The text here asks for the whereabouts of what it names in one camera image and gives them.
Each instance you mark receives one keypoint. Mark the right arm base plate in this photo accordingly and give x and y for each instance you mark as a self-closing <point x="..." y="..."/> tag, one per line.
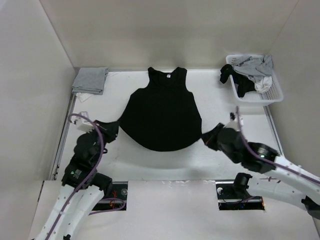
<point x="230" y="200"/>

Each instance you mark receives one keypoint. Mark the white tank top in basket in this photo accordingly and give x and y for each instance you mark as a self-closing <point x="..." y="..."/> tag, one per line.
<point x="263" y="85"/>

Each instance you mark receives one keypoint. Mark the black tank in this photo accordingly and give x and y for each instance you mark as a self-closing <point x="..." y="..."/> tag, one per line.
<point x="244" y="85"/>
<point x="163" y="116"/>

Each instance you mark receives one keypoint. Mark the folded grey tank top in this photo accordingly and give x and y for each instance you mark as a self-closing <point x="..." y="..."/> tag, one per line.
<point x="90" y="80"/>

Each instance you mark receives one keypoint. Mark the right metal table rail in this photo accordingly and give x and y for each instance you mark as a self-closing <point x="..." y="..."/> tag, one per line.
<point x="272" y="132"/>

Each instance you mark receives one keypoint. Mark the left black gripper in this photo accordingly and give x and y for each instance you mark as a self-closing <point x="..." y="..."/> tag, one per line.
<point x="111" y="129"/>

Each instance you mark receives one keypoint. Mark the white plastic basket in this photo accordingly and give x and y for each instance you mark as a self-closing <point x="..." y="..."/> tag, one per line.
<point x="253" y="98"/>

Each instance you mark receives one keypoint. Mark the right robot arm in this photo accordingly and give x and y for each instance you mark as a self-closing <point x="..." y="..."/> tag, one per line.
<point x="282" y="180"/>

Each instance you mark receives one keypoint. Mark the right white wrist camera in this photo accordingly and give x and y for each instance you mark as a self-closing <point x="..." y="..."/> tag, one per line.
<point x="236" y="122"/>

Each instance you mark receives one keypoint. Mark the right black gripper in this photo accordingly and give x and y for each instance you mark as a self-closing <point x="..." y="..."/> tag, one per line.
<point x="209" y="137"/>

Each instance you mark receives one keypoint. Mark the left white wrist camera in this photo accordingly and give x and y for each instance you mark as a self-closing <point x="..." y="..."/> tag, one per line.
<point x="82" y="124"/>

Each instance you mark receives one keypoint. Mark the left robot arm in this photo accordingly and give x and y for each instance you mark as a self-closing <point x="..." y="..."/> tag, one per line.
<point x="82" y="186"/>

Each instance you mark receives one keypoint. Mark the folded white tank top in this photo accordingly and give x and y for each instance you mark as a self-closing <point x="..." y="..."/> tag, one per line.
<point x="82" y="97"/>

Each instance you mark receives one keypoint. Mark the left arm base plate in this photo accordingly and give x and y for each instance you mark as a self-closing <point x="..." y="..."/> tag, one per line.
<point x="114" y="198"/>

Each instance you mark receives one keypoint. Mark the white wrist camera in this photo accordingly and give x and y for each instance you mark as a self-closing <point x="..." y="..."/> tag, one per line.
<point x="236" y="122"/>
<point x="82" y="124"/>

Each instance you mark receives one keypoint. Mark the grey tank top in basket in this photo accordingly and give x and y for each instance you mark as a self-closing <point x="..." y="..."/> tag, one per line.
<point x="254" y="68"/>

